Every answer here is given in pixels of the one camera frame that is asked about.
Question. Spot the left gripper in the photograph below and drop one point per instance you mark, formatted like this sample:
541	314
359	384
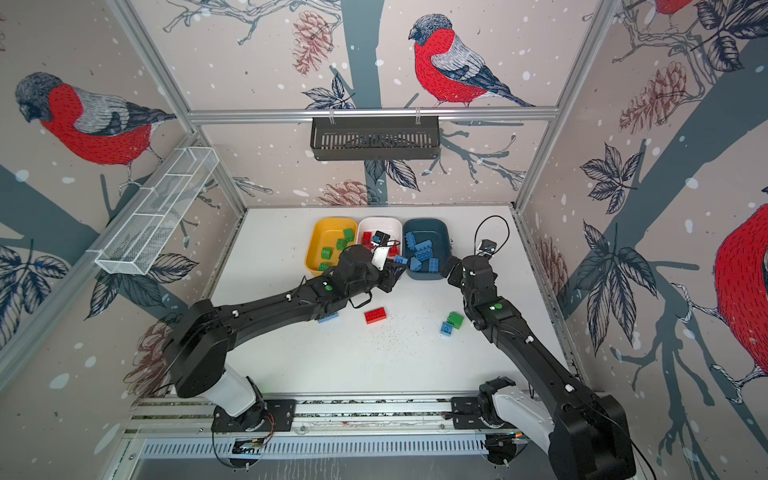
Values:
389	277

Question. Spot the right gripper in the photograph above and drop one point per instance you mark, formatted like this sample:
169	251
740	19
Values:
460	271

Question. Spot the red lego long top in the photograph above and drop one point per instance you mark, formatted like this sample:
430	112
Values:
366	238

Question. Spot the white plastic bin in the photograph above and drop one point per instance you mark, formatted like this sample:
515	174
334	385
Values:
387	225

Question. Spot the yellow plastic bin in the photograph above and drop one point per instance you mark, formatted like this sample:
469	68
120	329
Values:
325	233

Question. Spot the dark teal plastic bin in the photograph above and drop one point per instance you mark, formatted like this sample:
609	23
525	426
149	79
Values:
428	229

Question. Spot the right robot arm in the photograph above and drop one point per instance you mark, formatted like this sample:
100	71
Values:
585	435

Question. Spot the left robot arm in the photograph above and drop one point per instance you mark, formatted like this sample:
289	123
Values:
197	349

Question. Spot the black hanging wire basket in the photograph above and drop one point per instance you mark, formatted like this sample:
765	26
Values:
375	138

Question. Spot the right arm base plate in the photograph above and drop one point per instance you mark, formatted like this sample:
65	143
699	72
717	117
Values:
465	413

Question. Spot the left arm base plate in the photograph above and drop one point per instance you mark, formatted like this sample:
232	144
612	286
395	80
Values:
271	415

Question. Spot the white mesh wall shelf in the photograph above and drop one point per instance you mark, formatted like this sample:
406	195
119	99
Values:
141	238

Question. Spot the aluminium front rail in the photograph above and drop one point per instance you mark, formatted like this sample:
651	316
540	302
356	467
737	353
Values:
392	414

